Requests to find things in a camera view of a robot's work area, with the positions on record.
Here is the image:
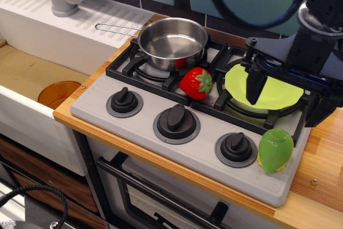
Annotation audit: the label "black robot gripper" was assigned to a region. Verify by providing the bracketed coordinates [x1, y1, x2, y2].
[242, 30, 342, 127]

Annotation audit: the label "red toy strawberry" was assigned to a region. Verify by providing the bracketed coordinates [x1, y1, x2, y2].
[178, 67, 213, 100]

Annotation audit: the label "stainless steel pan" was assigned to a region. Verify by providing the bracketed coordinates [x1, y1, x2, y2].
[95, 18, 209, 71]

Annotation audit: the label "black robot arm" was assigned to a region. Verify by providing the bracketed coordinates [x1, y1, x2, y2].
[242, 0, 342, 127]

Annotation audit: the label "light green plate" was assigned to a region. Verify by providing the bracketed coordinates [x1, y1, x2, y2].
[224, 64, 304, 110]

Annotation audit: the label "black right stove knob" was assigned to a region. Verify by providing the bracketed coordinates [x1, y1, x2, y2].
[215, 132, 258, 168]

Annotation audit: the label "black stove knob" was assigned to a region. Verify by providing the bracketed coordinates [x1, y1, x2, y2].
[215, 132, 258, 168]
[106, 87, 144, 119]
[153, 104, 201, 145]

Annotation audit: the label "grey toy stove top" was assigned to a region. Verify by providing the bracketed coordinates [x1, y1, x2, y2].
[70, 40, 310, 206]

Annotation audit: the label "black middle stove knob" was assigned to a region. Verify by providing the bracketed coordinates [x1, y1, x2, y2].
[153, 104, 201, 145]

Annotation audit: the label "black left stove knob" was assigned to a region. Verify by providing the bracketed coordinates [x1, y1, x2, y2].
[106, 87, 144, 119]

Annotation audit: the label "black right burner grate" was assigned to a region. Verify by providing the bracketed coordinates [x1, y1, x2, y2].
[191, 41, 311, 144]

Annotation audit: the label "black burner grate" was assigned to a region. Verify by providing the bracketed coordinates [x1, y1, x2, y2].
[191, 41, 311, 144]
[106, 39, 229, 106]

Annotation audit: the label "black left burner grate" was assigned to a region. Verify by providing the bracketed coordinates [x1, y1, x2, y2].
[106, 39, 229, 106]

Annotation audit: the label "orange plastic drain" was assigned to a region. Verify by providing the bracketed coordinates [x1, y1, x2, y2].
[38, 80, 81, 109]

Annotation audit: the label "white toy sink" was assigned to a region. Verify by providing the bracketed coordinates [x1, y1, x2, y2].
[1, 0, 153, 176]

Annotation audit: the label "wooden drawer fronts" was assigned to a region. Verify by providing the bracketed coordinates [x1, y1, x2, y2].
[1, 135, 106, 228]

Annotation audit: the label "black braided cable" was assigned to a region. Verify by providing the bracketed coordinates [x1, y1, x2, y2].
[197, 0, 309, 29]

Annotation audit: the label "oven door with handle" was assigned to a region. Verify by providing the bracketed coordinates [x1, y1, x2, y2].
[88, 138, 278, 228]

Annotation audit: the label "black cable near camera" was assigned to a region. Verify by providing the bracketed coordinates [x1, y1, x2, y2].
[0, 183, 69, 229]

